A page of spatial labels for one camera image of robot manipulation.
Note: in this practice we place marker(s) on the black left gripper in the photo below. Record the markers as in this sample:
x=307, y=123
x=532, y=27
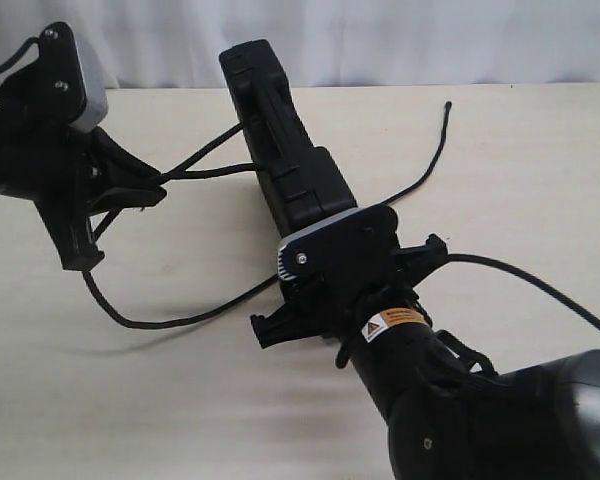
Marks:
x=50, y=164

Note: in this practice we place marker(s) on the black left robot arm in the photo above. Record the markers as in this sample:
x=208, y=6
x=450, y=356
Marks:
x=71, y=170

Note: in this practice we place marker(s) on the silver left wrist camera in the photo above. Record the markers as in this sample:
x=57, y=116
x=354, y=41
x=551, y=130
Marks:
x=69, y=78

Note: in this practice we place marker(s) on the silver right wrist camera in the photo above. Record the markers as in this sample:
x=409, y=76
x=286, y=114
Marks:
x=350, y=252

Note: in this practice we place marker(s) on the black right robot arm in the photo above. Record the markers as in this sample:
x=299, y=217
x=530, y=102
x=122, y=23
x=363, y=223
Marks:
x=449, y=414

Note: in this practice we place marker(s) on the black plastic carrying case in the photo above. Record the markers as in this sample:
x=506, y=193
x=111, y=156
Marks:
x=300, y=181

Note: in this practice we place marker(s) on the white backdrop curtain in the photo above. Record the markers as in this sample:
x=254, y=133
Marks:
x=163, y=44

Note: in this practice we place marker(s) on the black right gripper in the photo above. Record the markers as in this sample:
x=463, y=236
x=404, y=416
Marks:
x=332, y=301

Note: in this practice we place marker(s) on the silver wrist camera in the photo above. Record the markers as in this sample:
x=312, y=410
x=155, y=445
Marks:
x=69, y=78
x=350, y=252

